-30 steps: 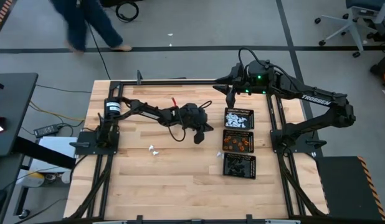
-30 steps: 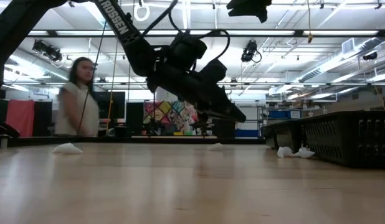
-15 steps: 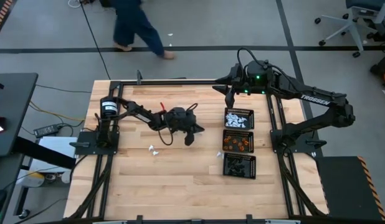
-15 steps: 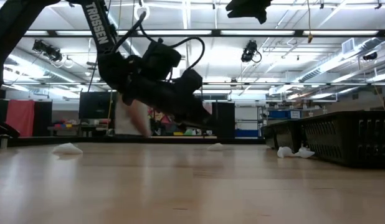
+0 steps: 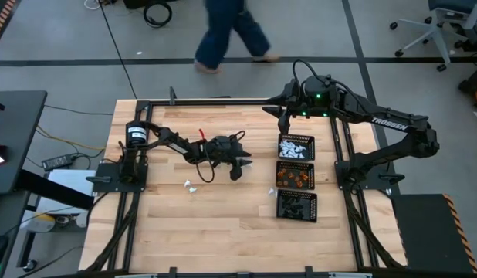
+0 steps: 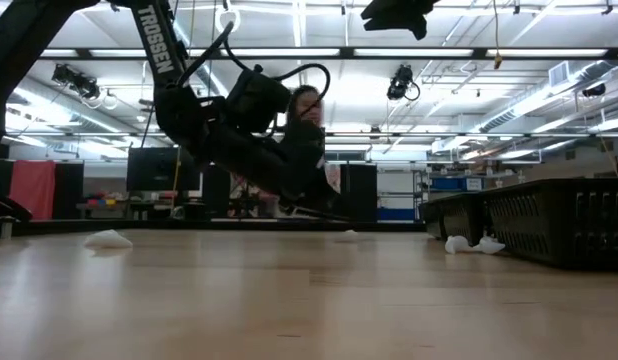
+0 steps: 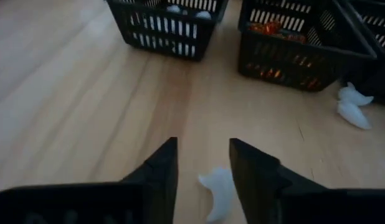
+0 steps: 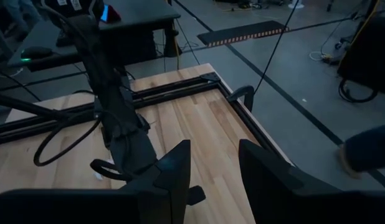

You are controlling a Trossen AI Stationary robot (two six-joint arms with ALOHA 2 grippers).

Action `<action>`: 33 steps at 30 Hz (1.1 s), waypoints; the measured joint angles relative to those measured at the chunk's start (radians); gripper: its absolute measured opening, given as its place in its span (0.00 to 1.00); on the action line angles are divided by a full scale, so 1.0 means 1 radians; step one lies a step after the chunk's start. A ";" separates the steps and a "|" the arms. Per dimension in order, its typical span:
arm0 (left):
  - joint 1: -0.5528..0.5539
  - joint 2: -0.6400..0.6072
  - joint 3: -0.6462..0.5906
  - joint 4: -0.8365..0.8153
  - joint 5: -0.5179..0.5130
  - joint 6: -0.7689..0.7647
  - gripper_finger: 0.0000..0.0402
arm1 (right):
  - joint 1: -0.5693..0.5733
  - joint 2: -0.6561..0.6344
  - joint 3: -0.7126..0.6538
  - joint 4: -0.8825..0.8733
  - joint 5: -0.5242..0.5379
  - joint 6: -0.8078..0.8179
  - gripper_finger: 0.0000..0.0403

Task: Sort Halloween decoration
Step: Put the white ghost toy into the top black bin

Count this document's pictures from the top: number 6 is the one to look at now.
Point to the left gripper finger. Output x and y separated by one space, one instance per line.
309 210
326 192

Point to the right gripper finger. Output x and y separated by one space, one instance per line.
379 17
419 20

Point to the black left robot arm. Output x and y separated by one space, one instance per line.
156 50

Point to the colourful patchwork quilt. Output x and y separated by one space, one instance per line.
333 175

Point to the black cabinet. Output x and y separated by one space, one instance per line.
361 195

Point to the overhead rig light bar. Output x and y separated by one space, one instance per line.
479 52

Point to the person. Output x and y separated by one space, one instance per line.
309 107

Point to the blue storage box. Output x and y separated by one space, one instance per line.
396 214

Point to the black monitor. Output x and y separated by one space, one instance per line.
154 172

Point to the black perforated plastic basket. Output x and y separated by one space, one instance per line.
469 220
436 217
564 225

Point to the blue storage bins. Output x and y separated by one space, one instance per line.
449 184

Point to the grey air vent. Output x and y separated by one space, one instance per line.
559 75

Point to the black ceiling fixture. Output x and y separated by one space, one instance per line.
594 91

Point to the black partition panel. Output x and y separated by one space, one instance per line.
69 190

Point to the red cloth panel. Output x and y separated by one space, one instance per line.
33 190

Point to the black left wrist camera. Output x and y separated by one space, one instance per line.
256 100

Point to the black ceiling camera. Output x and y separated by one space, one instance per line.
400 82

